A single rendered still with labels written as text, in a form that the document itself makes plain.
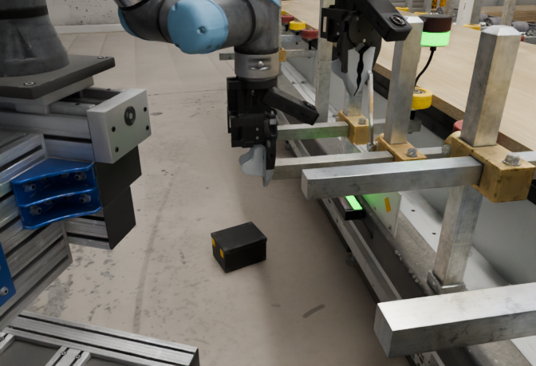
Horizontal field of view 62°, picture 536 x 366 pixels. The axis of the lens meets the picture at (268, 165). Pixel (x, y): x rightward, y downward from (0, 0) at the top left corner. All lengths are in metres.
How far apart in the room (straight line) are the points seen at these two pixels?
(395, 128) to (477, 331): 0.57
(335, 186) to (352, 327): 1.19
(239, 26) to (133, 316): 1.34
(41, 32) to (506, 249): 0.95
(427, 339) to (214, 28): 0.46
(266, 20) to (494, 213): 0.62
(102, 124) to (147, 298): 1.20
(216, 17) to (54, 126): 0.33
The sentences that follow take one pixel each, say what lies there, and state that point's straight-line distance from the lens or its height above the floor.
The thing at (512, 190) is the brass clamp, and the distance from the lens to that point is 0.66.
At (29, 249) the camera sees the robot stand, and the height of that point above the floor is 0.77.
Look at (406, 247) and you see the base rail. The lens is 0.92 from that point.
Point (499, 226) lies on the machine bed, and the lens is 1.03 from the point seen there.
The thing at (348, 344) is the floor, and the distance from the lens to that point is 1.67.
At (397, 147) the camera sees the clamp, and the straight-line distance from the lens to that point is 0.91.
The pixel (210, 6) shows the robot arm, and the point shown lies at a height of 1.15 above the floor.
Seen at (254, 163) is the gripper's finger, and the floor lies 0.87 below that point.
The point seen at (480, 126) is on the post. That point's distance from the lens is 0.68.
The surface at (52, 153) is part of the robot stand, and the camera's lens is 0.83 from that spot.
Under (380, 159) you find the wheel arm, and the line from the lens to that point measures 0.88.
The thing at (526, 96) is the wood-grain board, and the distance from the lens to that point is 1.26.
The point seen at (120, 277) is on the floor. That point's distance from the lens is 1.99.
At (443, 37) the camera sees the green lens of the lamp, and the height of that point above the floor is 1.08.
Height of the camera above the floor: 1.22
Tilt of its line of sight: 26 degrees down
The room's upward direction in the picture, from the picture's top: straight up
